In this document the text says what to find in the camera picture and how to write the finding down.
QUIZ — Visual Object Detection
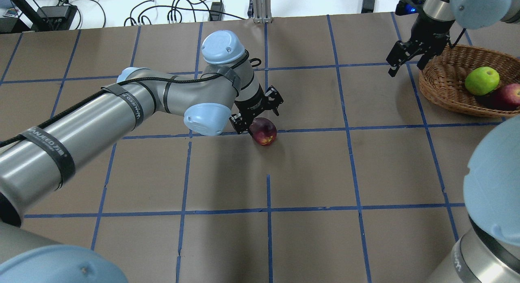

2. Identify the green apple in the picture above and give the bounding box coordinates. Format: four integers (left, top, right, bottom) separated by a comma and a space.
464, 66, 500, 96

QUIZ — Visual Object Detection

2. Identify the black power adapter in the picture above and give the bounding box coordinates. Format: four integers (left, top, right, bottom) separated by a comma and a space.
37, 5, 78, 30

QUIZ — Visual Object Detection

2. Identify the wicker basket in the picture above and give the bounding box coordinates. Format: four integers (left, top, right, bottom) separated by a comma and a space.
418, 44, 520, 118

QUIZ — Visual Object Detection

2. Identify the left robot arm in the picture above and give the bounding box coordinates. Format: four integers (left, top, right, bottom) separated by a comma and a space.
0, 30, 284, 283

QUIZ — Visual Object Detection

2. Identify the aluminium frame post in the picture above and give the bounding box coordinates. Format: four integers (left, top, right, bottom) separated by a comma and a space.
252, 0, 273, 24

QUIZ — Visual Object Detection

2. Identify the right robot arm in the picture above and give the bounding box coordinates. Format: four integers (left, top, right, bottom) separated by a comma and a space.
386, 0, 519, 283

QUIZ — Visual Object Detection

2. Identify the dark red apple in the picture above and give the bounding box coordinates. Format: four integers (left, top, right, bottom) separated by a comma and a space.
249, 118, 278, 146

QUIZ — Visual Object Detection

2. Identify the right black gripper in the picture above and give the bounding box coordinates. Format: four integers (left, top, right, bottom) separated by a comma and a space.
386, 15, 453, 77

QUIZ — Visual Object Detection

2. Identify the black monitor stand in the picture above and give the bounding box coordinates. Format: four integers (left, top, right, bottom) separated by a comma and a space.
11, 0, 54, 32

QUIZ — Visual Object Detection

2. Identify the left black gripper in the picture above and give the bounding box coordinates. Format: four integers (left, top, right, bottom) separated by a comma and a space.
229, 84, 284, 135

